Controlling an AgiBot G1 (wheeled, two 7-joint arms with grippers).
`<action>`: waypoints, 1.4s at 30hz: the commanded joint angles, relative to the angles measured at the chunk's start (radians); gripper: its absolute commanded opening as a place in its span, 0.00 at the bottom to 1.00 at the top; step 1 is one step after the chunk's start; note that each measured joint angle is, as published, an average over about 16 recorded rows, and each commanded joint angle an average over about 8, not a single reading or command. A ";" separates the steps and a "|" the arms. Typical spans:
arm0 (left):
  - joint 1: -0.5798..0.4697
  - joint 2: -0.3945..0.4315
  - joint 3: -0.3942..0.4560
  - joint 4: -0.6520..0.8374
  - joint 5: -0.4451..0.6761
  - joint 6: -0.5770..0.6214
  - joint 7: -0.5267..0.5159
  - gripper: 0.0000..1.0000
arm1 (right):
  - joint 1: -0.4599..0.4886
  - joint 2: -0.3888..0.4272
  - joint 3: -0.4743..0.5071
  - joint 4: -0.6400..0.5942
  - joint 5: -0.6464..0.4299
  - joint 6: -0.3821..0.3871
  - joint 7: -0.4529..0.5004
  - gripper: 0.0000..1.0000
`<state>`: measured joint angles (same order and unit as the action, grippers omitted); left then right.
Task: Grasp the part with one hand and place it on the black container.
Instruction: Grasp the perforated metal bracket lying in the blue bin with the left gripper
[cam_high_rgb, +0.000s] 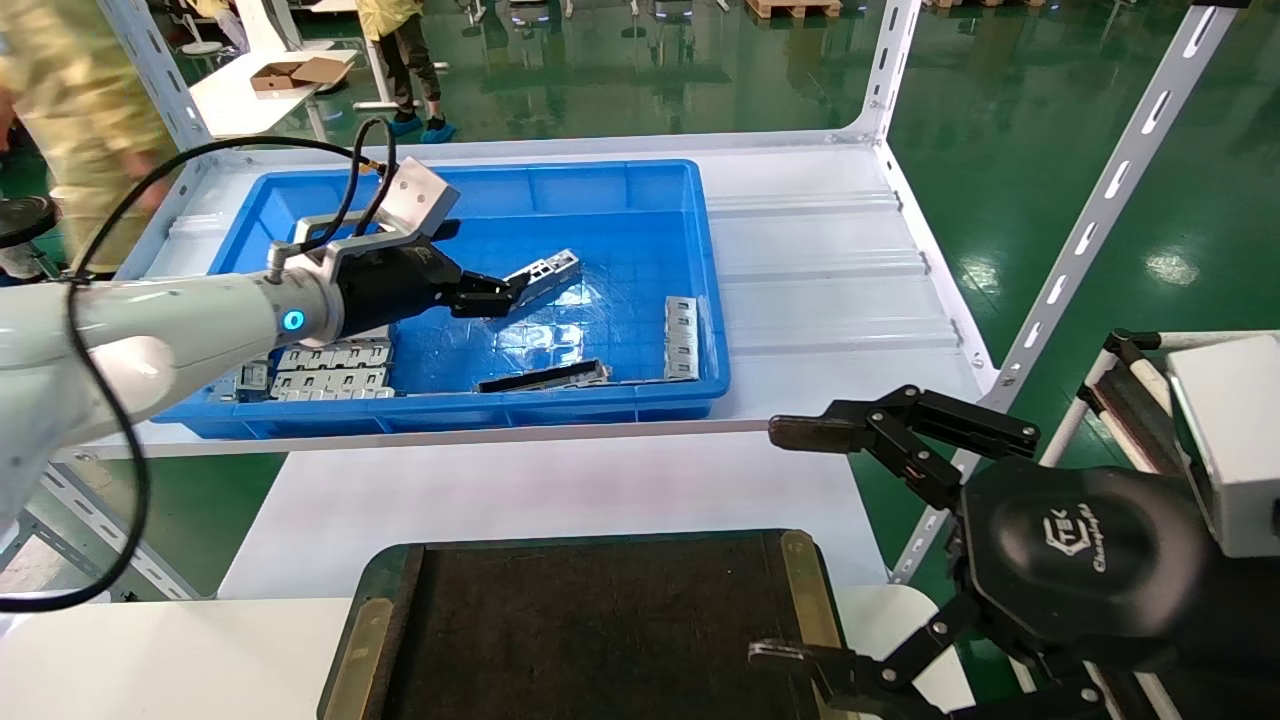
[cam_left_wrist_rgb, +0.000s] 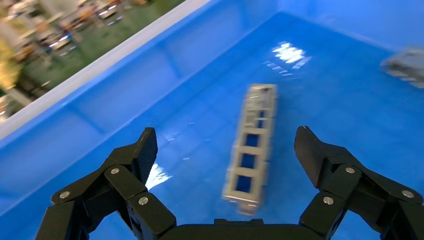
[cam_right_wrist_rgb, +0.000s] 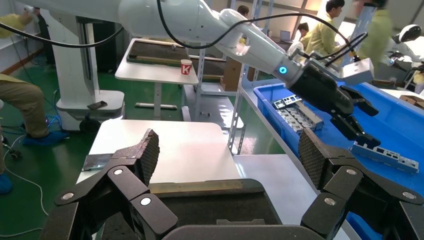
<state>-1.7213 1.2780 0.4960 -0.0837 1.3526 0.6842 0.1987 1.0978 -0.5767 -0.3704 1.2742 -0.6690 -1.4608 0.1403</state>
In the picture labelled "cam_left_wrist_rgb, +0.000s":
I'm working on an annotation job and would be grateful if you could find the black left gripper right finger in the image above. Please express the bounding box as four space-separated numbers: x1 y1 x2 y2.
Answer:
293 125 424 240

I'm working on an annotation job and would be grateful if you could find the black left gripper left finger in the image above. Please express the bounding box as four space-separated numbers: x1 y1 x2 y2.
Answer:
34 127 177 240

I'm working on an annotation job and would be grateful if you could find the large blue plastic bin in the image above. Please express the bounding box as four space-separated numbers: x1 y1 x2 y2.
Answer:
0 0 424 240

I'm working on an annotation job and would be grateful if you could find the grey windowed metal part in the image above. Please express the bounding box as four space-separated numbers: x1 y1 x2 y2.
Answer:
380 46 424 90
221 83 279 217

